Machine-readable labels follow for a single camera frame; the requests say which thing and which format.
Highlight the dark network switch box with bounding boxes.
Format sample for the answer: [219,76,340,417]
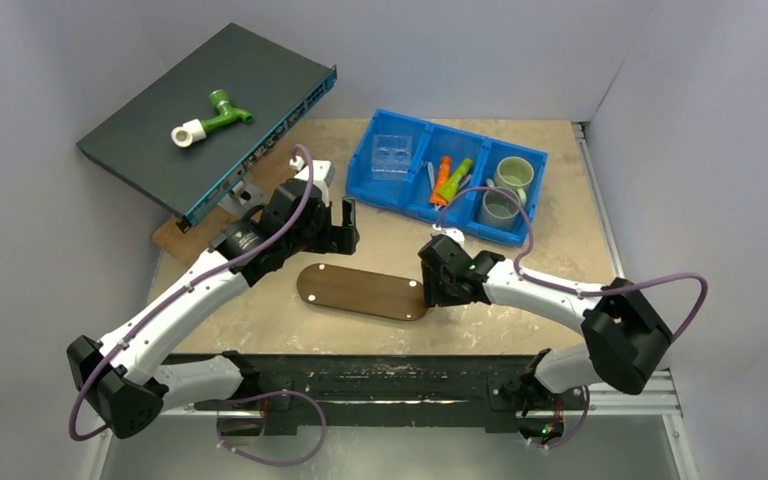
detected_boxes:
[77,23,337,231]

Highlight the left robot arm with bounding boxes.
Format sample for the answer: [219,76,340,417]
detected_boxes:
[67,174,359,441]

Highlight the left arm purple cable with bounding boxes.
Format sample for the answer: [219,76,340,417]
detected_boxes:
[67,144,330,469]

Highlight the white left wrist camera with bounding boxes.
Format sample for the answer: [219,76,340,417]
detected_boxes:
[289,155,336,189]

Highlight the light green mug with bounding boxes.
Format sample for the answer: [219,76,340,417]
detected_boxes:
[485,156,536,193]

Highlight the blue divided plastic bin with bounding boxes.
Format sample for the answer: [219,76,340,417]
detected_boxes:
[345,108,550,249]

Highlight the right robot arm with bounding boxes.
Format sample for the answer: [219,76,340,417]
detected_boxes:
[418,234,675,410]

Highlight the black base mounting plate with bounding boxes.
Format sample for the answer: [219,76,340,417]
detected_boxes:
[192,352,584,438]

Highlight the green white pipe fitting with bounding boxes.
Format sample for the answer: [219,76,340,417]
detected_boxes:
[170,90,253,148]

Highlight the brown oval wooden tray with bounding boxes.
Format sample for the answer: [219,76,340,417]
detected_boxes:
[296,263,428,322]

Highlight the wooden board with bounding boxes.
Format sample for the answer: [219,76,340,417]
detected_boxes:
[152,140,330,260]

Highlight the green toothpaste tube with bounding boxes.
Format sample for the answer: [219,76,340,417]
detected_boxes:
[438,158,473,204]

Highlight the clear plastic blister pack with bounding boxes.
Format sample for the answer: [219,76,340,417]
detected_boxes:
[370,134,413,181]

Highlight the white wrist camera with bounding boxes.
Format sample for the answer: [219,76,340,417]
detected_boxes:
[289,155,336,189]
[431,225,465,245]

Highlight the white toothbrush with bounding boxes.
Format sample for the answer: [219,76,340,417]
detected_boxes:
[426,162,441,211]

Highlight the grey mug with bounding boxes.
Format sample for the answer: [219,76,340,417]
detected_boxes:
[476,187,527,231]

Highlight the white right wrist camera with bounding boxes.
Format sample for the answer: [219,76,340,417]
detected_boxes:
[431,225,465,245]

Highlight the metal bracket on board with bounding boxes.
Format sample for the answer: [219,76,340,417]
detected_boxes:
[224,181,267,217]

